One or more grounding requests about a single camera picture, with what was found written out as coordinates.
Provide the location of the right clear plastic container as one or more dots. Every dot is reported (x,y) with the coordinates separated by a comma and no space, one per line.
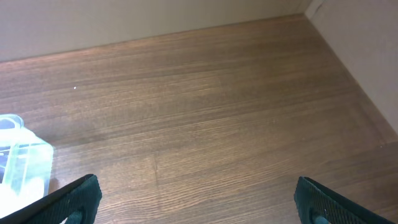
(26,164)

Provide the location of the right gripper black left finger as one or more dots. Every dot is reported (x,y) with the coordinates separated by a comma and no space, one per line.
(76,202)

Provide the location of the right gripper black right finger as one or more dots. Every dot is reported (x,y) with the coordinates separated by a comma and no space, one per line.
(318,204)

